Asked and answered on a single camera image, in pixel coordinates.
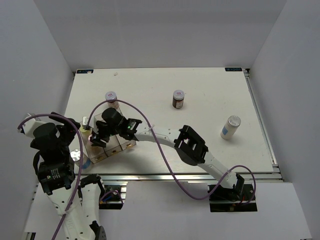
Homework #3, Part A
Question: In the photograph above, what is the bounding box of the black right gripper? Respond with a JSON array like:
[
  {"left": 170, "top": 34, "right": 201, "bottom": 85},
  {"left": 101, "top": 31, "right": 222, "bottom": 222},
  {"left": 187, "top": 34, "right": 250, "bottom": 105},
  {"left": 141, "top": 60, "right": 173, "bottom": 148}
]
[{"left": 90, "top": 121, "right": 121, "bottom": 148}]

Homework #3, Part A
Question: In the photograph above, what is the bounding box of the silver lid white shaker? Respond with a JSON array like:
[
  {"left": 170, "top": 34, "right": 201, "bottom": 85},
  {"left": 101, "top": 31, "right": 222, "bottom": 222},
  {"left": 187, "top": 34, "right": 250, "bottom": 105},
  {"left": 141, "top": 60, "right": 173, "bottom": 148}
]
[{"left": 70, "top": 149, "right": 92, "bottom": 171}]

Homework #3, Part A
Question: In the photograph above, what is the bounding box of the pink cap spice bottle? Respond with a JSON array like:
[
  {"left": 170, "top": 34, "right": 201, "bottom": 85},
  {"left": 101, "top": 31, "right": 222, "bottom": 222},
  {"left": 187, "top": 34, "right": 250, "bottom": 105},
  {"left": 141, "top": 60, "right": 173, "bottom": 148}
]
[{"left": 88, "top": 134, "right": 103, "bottom": 154}]

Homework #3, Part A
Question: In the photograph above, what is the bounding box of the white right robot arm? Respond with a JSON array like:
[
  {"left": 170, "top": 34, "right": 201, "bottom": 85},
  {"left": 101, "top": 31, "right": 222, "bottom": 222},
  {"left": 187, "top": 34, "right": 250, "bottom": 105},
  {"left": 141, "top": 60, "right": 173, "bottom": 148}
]
[{"left": 85, "top": 107, "right": 245, "bottom": 200}]

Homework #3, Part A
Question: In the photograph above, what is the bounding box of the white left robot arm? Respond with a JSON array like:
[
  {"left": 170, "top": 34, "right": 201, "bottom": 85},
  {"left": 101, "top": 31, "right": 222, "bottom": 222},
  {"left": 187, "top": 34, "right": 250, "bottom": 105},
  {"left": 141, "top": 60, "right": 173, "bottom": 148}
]
[{"left": 24, "top": 112, "right": 107, "bottom": 240}]

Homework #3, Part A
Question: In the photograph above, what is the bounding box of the clear brown organizer tray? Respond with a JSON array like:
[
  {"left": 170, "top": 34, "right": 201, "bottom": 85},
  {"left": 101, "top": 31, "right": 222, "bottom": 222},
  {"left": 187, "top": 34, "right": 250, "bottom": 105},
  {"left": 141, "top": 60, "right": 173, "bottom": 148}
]
[{"left": 82, "top": 113, "right": 136, "bottom": 164}]

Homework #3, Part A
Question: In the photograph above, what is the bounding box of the yellow cap spice bottle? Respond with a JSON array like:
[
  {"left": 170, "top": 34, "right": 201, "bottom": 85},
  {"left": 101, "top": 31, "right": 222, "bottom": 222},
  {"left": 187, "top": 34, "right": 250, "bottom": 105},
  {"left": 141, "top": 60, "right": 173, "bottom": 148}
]
[{"left": 79, "top": 125, "right": 92, "bottom": 142}]

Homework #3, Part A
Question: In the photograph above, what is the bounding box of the orange label jar white lid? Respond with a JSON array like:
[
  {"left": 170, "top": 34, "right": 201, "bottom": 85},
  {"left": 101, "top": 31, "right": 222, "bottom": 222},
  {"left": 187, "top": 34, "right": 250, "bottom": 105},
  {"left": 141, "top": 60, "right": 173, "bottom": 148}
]
[{"left": 105, "top": 91, "right": 120, "bottom": 109}]

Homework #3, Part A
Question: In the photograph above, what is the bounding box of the blue left corner sticker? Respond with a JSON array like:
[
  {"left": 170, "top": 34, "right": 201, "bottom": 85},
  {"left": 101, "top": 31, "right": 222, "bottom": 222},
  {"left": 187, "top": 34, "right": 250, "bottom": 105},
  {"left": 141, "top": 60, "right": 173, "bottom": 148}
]
[{"left": 76, "top": 69, "right": 94, "bottom": 74}]

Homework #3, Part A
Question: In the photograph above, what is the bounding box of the blue corner sticker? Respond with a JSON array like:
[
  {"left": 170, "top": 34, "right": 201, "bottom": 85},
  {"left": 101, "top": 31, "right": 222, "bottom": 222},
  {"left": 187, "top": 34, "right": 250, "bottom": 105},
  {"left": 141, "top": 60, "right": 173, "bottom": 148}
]
[
  {"left": 76, "top": 69, "right": 94, "bottom": 74},
  {"left": 224, "top": 67, "right": 243, "bottom": 72}
]

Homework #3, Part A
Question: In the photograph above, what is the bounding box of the dark sauce jar white lid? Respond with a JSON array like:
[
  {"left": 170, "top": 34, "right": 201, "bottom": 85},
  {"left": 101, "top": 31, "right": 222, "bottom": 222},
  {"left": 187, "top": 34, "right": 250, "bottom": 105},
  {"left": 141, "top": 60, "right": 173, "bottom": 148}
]
[{"left": 172, "top": 89, "right": 185, "bottom": 109}]

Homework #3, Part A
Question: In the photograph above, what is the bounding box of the white blue label shaker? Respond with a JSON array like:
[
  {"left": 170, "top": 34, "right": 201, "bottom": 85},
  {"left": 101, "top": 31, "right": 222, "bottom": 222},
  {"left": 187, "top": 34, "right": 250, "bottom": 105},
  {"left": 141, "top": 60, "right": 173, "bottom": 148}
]
[{"left": 220, "top": 115, "right": 241, "bottom": 140}]

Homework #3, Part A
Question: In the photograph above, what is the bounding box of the blue right corner sticker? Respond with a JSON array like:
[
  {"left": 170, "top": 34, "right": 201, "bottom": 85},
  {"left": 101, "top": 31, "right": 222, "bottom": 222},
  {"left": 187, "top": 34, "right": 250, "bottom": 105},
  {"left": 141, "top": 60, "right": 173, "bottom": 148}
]
[{"left": 224, "top": 67, "right": 243, "bottom": 72}]

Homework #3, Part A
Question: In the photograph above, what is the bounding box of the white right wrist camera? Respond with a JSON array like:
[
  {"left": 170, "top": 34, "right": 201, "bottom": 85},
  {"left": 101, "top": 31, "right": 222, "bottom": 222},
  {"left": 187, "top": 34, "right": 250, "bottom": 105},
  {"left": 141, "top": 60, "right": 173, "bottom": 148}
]
[{"left": 82, "top": 116, "right": 90, "bottom": 131}]

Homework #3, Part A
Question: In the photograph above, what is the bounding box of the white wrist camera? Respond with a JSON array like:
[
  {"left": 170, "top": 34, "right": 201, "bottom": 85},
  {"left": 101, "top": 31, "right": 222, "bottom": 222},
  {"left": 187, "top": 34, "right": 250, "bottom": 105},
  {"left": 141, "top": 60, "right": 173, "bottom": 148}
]
[
  {"left": 82, "top": 116, "right": 90, "bottom": 131},
  {"left": 17, "top": 117, "right": 45, "bottom": 139}
]

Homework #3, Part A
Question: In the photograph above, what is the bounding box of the aluminium front table rail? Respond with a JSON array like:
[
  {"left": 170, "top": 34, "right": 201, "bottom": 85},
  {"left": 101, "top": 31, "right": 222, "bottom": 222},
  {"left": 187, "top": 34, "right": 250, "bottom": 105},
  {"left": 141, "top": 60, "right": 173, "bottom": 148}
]
[{"left": 74, "top": 172, "right": 285, "bottom": 182}]

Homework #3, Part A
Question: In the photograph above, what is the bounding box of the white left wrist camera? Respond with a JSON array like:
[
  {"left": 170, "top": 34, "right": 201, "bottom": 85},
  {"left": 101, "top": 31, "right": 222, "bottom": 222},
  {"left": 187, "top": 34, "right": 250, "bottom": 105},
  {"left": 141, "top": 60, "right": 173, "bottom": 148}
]
[{"left": 17, "top": 117, "right": 45, "bottom": 139}]

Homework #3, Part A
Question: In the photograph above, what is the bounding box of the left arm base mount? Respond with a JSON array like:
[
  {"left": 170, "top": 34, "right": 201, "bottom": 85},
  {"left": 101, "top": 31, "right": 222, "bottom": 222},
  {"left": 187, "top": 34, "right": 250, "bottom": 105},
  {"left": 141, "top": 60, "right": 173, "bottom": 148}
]
[{"left": 99, "top": 183, "right": 127, "bottom": 210}]

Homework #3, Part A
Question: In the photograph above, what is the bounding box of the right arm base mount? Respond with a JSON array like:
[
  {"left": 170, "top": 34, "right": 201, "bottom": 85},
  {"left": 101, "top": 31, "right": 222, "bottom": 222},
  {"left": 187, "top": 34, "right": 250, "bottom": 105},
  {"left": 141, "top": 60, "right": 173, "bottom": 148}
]
[{"left": 209, "top": 184, "right": 258, "bottom": 213}]

